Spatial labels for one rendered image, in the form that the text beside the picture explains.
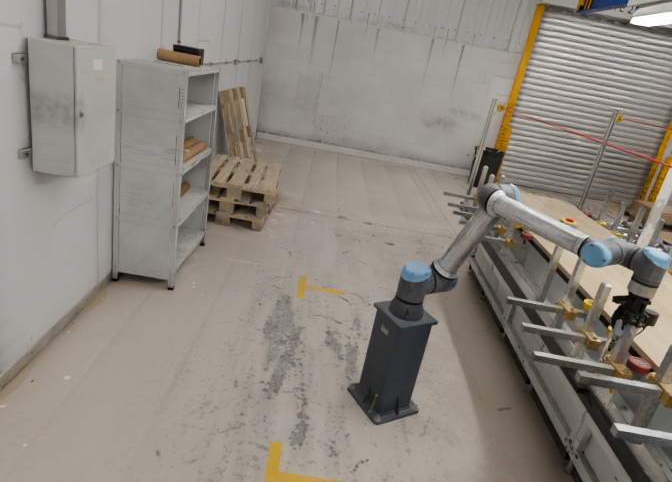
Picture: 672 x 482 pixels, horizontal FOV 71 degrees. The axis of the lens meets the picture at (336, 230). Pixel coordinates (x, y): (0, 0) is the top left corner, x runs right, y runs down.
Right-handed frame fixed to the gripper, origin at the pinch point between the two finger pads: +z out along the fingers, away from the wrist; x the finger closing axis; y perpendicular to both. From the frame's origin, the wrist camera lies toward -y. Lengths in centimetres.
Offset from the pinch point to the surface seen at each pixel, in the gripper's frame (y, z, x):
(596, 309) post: -28.7, 2.9, 6.9
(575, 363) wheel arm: 0.1, 15.0, -10.6
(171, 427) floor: -15, 101, -174
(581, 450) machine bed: -31, 83, 30
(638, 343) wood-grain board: -18.4, 10.4, 23.4
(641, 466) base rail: 32.8, 30.7, 4.3
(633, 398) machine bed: -12.9, 34.5, 27.9
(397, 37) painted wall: -787, -130, -64
